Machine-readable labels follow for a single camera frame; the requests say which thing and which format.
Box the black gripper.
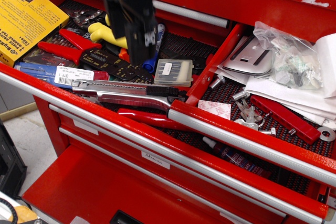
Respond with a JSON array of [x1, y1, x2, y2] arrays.
[[104, 0, 158, 65]]

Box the silver box cutter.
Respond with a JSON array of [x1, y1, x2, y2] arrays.
[[72, 79, 187, 112]]

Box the yellow tap wrench box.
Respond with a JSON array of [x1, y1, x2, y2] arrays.
[[1, 0, 69, 67]]

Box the blue marker pen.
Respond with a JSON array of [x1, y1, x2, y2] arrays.
[[142, 23, 166, 73]]

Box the clear drill bit case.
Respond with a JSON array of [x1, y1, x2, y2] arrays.
[[154, 59, 194, 87]]

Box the blue drill bit package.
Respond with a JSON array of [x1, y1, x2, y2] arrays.
[[14, 62, 110, 89]]

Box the red saw blade package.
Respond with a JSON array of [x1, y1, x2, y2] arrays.
[[22, 34, 76, 67]]

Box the silver metal plate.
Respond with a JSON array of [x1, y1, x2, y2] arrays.
[[220, 35, 272, 76]]

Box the white adhesive strip pack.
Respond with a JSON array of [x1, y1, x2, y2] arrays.
[[197, 100, 232, 120]]

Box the red tool chest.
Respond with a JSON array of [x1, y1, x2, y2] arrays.
[[1, 0, 335, 223]]

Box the bunch of keys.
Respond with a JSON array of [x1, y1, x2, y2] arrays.
[[235, 98, 265, 131]]

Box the red threadlocker bottle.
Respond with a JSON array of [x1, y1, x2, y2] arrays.
[[203, 136, 271, 178]]

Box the clear plastic bag of parts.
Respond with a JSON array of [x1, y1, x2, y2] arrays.
[[253, 21, 323, 89]]

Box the silver small bolt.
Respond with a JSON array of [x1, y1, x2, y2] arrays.
[[259, 127, 276, 137]]

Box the black plastic crate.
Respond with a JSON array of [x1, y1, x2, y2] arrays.
[[1, 121, 27, 198]]

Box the white paper stack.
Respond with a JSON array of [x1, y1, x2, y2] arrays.
[[215, 67, 335, 129]]

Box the white paper roll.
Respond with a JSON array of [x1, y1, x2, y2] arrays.
[[314, 34, 335, 98]]

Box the red plastic bar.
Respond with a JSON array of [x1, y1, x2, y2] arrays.
[[250, 95, 321, 144]]

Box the silver washer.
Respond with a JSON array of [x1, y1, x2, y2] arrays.
[[318, 126, 335, 142]]

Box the yellow handled pliers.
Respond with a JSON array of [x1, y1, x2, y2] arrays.
[[61, 7, 128, 49]]

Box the red handled wire crimper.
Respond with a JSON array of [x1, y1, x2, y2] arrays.
[[37, 29, 154, 83]]

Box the red handled pliers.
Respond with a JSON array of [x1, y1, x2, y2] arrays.
[[117, 108, 191, 131]]

